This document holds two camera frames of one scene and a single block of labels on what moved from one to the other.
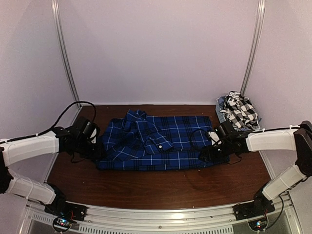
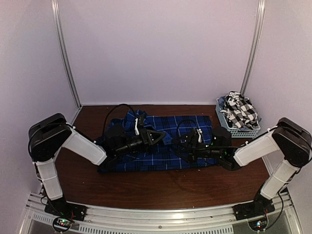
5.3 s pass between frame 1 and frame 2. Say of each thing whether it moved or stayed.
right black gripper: moved
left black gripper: moved
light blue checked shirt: stayed
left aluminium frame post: stayed
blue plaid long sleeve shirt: stayed
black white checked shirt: stayed
